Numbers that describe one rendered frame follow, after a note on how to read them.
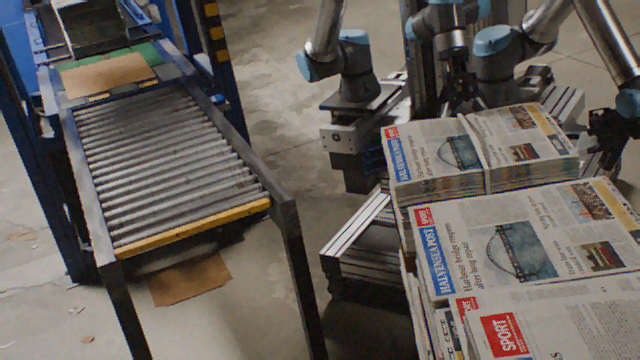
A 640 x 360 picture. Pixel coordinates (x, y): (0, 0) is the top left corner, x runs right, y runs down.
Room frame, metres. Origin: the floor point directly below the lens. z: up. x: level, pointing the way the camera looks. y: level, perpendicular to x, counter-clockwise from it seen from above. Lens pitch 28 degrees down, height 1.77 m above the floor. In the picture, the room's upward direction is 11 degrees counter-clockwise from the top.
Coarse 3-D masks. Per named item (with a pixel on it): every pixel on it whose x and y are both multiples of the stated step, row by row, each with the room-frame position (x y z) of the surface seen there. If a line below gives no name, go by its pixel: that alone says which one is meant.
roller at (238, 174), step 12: (216, 180) 2.01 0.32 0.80; (228, 180) 2.01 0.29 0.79; (168, 192) 1.98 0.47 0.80; (180, 192) 1.98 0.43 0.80; (192, 192) 1.98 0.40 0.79; (132, 204) 1.95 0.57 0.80; (144, 204) 1.94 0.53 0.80; (156, 204) 1.94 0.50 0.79; (108, 216) 1.91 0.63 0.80; (120, 216) 1.91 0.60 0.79
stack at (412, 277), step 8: (400, 256) 1.73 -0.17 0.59; (416, 272) 1.30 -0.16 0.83; (408, 280) 1.59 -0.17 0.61; (416, 280) 1.28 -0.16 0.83; (408, 288) 1.57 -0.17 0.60; (416, 288) 1.26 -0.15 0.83; (408, 296) 1.60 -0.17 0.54; (416, 296) 1.36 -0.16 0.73; (408, 304) 1.71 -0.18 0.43; (416, 304) 1.35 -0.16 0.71; (416, 312) 1.37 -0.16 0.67; (416, 320) 1.43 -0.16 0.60; (416, 328) 1.44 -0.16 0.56; (424, 328) 1.23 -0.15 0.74; (416, 336) 1.43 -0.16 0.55; (424, 336) 1.23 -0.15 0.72; (424, 344) 1.25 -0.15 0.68; (416, 352) 1.72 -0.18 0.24; (424, 352) 1.31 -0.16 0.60
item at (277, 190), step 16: (192, 80) 2.99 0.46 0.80; (192, 96) 2.80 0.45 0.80; (208, 112) 2.59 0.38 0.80; (224, 128) 2.40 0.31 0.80; (240, 144) 2.24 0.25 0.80; (256, 160) 2.09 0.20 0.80; (256, 176) 1.98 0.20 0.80; (272, 176) 1.96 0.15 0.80; (272, 192) 1.86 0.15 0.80; (288, 192) 1.84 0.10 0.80; (272, 208) 1.87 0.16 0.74; (288, 208) 1.79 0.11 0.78; (288, 224) 1.79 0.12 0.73
